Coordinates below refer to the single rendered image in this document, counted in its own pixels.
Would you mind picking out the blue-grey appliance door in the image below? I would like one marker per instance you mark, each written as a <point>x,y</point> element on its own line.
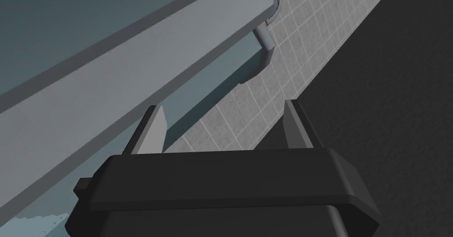
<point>53,17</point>

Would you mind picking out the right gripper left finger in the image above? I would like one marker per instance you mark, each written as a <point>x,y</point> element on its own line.
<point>150,136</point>

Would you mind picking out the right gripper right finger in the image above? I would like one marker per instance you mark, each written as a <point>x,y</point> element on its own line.
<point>297,131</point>

